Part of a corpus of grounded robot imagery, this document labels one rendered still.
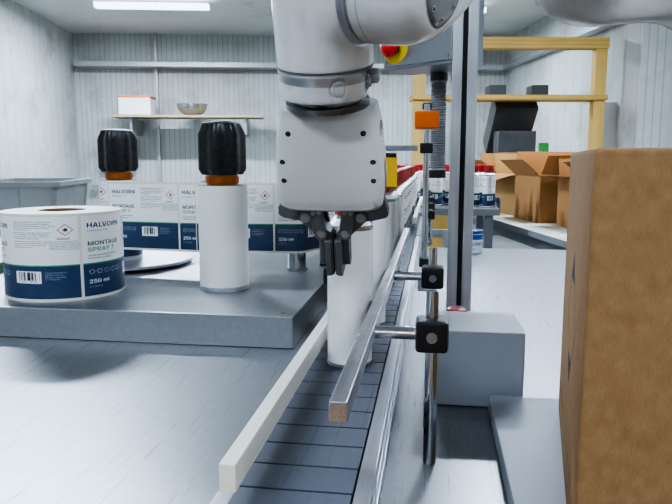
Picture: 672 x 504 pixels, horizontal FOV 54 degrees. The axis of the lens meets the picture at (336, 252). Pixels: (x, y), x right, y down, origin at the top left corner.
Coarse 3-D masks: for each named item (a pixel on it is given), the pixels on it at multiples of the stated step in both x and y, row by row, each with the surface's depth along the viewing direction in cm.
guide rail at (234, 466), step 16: (320, 320) 82; (320, 336) 76; (304, 352) 69; (288, 368) 63; (304, 368) 67; (288, 384) 59; (272, 400) 55; (288, 400) 59; (256, 416) 52; (272, 416) 53; (256, 432) 49; (240, 448) 46; (256, 448) 49; (224, 464) 44; (240, 464) 45; (224, 480) 44; (240, 480) 45
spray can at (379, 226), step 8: (376, 224) 90; (384, 224) 91; (376, 232) 91; (384, 232) 92; (376, 240) 91; (384, 240) 92; (376, 248) 91; (384, 248) 92; (376, 256) 91; (384, 256) 92; (376, 264) 91; (384, 264) 92; (376, 272) 91; (384, 272) 92; (376, 280) 92; (376, 288) 92; (384, 312) 93; (384, 320) 94
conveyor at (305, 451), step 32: (320, 352) 81; (384, 352) 81; (320, 384) 69; (288, 416) 61; (320, 416) 61; (352, 416) 61; (288, 448) 54; (320, 448) 54; (352, 448) 54; (256, 480) 49; (288, 480) 49; (320, 480) 49; (352, 480) 49
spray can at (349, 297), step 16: (336, 224) 72; (368, 224) 73; (352, 240) 72; (368, 240) 73; (352, 256) 72; (368, 256) 73; (352, 272) 72; (368, 272) 73; (336, 288) 73; (352, 288) 73; (368, 288) 74; (336, 304) 73; (352, 304) 73; (368, 304) 74; (336, 320) 74; (352, 320) 73; (336, 336) 74; (352, 336) 73; (336, 352) 74
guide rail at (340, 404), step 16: (400, 240) 124; (400, 256) 107; (384, 288) 78; (384, 304) 73; (368, 320) 63; (368, 336) 57; (352, 352) 52; (368, 352) 55; (352, 368) 48; (336, 384) 45; (352, 384) 45; (336, 400) 42; (352, 400) 44; (336, 416) 42
